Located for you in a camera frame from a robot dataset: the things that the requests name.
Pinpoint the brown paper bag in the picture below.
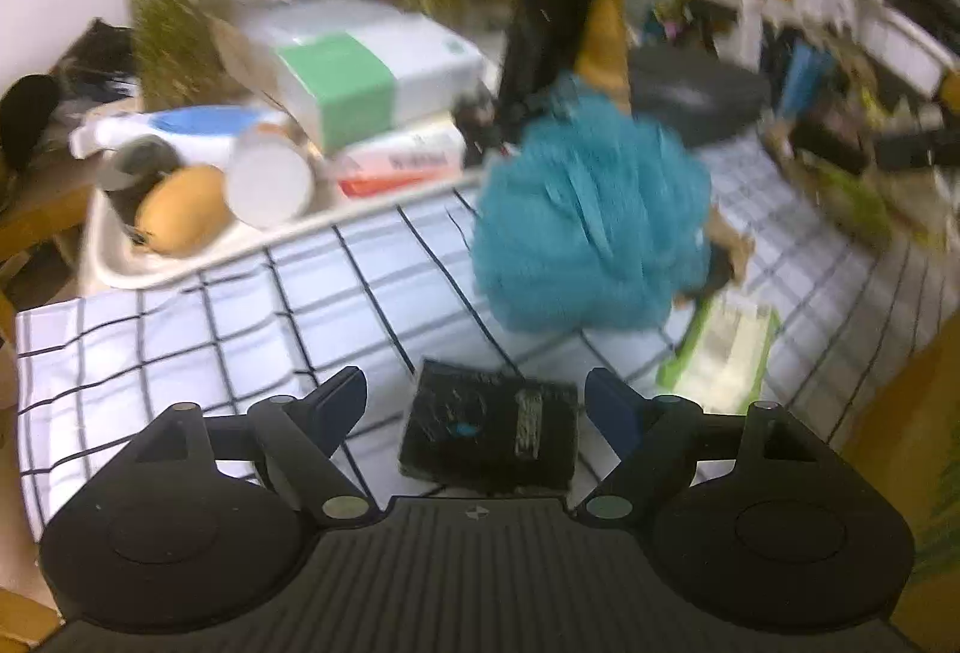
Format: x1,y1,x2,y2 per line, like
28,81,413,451
577,0,632,108

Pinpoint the white and blue bottle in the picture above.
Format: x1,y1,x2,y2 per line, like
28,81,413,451
69,105,290,163

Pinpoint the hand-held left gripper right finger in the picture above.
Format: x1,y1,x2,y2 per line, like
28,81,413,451
583,366,835,525

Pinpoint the yellow-brown sponge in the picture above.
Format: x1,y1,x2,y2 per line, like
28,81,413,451
135,165,233,258

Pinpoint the teal mesh bath loofah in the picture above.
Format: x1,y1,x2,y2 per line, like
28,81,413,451
471,74,713,333

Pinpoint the black rectangular sponge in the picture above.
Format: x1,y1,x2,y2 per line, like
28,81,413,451
397,359,580,495

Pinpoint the tall black thermos bottle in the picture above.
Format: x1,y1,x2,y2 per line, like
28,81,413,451
496,0,610,144

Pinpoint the small black object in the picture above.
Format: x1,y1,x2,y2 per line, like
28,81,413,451
454,92,502,168

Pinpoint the white and green tissue box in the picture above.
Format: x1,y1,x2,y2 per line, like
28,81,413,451
247,0,485,151

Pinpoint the grey zippered case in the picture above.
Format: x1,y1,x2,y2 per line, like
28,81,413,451
628,47,773,148

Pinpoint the brown wooden furniture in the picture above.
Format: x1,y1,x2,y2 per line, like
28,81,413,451
836,304,960,653

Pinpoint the brown cardboard piece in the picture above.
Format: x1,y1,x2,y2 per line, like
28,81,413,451
208,15,284,100

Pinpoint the pink and white box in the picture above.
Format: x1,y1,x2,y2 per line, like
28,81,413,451
334,124,466,200

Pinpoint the green and white packet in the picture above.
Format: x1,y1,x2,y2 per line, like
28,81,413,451
656,296,782,415

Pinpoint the white black-checked tablecloth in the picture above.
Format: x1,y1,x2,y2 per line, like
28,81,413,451
15,135,960,541

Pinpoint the white plastic tray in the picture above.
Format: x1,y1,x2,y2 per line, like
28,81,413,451
79,167,497,292

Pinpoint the black round object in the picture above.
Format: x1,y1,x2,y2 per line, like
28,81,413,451
0,74,62,175

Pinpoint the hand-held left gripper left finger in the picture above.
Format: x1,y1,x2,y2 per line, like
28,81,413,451
127,366,376,528

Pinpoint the blue box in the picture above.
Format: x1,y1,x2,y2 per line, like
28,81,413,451
781,42,835,115

